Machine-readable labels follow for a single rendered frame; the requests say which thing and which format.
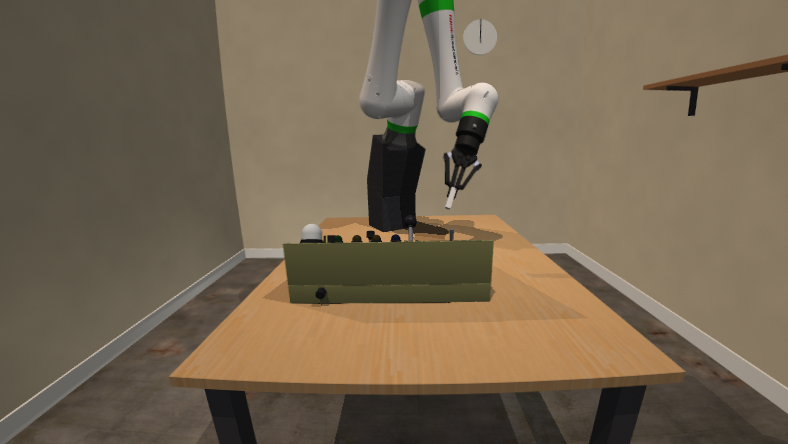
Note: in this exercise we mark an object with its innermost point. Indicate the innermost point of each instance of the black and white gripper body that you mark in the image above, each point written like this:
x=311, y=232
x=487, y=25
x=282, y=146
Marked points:
x=467, y=145

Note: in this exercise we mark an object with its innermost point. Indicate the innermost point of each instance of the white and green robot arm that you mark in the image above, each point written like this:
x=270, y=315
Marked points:
x=401, y=105

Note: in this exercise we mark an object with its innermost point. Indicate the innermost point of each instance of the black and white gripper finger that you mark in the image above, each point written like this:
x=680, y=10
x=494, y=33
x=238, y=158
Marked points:
x=476, y=167
x=447, y=157

